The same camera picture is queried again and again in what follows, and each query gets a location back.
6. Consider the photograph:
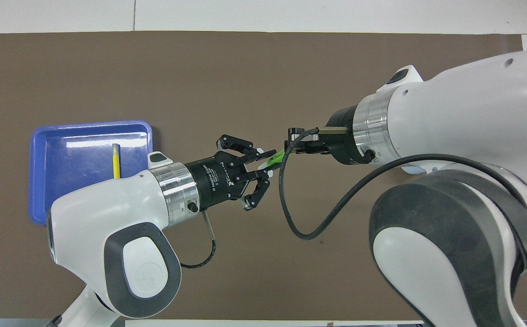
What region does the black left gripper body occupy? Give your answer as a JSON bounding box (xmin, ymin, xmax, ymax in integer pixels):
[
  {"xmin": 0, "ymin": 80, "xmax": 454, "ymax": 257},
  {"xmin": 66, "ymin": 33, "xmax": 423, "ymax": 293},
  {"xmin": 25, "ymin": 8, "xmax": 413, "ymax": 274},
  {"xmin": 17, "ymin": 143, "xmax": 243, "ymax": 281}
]
[{"xmin": 184, "ymin": 152, "xmax": 251, "ymax": 212}]

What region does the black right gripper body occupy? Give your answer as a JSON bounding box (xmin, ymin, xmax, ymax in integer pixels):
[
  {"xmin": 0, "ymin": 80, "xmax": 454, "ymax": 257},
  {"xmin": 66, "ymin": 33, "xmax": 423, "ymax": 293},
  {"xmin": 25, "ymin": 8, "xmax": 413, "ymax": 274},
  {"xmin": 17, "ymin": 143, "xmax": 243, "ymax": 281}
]
[{"xmin": 325, "ymin": 105, "xmax": 364, "ymax": 166}]

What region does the green marker pen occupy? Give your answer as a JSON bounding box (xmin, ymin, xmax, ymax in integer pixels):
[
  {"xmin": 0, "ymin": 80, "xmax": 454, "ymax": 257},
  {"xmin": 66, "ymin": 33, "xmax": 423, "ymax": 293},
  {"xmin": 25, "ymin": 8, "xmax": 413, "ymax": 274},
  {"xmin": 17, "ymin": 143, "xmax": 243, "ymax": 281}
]
[{"xmin": 257, "ymin": 149, "xmax": 288, "ymax": 173}]

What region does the yellow marker pen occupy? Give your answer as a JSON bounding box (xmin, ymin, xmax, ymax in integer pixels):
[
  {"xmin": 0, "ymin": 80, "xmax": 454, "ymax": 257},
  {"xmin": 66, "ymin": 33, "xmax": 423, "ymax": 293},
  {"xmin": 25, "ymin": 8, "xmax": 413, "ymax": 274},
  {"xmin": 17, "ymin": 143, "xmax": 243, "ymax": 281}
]
[{"xmin": 112, "ymin": 143, "xmax": 122, "ymax": 179}]

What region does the brown table mat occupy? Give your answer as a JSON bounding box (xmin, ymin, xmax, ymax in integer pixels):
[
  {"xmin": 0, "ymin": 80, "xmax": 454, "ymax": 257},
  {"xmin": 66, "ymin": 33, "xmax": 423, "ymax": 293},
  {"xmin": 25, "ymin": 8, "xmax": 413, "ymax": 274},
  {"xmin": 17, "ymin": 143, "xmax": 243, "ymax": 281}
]
[{"xmin": 0, "ymin": 31, "xmax": 527, "ymax": 321}]

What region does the translucent plastic cup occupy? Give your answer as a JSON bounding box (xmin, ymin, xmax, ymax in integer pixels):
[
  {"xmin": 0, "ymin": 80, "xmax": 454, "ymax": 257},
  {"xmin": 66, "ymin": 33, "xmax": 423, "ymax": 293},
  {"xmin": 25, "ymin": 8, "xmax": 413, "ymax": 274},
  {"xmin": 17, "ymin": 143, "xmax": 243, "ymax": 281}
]
[{"xmin": 401, "ymin": 164, "xmax": 433, "ymax": 176}]

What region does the blue plastic tray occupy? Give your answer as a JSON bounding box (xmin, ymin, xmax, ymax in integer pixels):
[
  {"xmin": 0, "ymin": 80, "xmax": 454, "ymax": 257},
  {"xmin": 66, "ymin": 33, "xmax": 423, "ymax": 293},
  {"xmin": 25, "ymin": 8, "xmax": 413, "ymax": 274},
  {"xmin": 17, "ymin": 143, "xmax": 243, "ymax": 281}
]
[{"xmin": 29, "ymin": 120, "xmax": 154, "ymax": 226}]

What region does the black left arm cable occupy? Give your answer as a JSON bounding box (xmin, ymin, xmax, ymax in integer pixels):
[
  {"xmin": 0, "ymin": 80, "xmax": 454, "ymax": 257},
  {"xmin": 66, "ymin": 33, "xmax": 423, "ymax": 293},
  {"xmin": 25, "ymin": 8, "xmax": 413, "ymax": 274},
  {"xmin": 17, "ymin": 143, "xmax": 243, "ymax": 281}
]
[{"xmin": 179, "ymin": 210, "xmax": 218, "ymax": 270}]

